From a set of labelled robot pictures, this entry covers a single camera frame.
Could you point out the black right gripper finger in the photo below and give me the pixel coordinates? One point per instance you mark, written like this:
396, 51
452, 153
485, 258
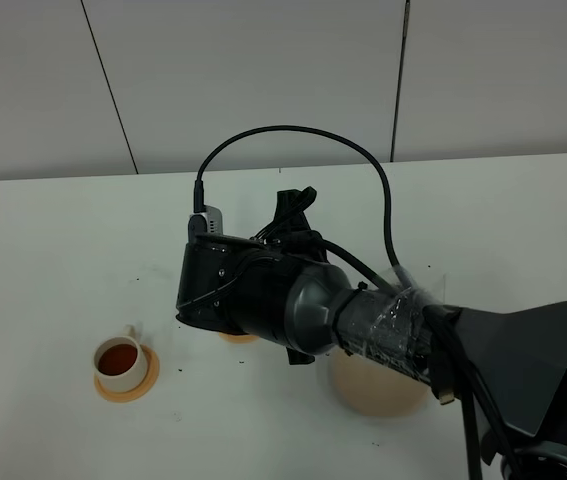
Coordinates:
296, 357
289, 231

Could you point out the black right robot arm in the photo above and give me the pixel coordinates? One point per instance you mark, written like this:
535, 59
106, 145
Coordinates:
290, 286

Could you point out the beige round teapot saucer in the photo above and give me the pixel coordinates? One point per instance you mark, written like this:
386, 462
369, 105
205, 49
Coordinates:
373, 390

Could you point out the white teacup near left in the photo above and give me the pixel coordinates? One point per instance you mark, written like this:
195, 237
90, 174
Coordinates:
119, 362

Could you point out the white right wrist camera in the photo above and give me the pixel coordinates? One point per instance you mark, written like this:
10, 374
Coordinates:
210, 221

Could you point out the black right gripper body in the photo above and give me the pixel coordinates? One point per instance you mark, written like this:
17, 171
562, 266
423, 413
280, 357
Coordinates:
233, 286

